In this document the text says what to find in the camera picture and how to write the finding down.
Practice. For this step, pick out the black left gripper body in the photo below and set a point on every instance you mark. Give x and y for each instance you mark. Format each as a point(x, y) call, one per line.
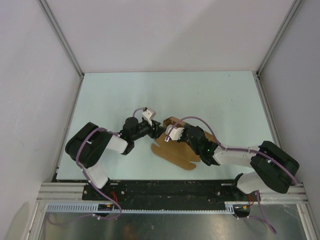
point(145, 129)

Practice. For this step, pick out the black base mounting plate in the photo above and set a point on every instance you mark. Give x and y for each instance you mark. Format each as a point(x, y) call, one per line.
point(169, 195)

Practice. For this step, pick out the left aluminium corner post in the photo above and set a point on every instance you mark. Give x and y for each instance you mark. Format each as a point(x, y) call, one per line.
point(52, 20)

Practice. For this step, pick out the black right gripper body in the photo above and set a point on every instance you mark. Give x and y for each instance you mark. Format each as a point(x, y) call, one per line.
point(184, 138)

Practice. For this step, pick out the aluminium corner post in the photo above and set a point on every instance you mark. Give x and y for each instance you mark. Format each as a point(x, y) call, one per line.
point(52, 20)
point(287, 21)

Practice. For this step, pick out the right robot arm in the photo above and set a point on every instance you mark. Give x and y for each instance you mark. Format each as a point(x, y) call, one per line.
point(273, 168)

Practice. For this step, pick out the right aluminium corner post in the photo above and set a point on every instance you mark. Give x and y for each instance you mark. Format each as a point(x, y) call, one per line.
point(287, 21)

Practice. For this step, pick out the brown cardboard box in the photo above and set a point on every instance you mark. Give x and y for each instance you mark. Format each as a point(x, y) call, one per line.
point(179, 153)

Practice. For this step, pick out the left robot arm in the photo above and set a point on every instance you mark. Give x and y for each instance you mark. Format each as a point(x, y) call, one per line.
point(89, 143)

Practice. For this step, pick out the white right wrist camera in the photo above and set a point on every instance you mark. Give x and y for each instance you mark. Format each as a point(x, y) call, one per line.
point(173, 133)

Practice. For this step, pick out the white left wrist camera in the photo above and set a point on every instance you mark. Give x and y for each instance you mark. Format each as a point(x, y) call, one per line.
point(148, 115)

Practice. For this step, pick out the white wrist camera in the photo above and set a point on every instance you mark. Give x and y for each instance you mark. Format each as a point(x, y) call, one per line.
point(148, 115)
point(173, 133)

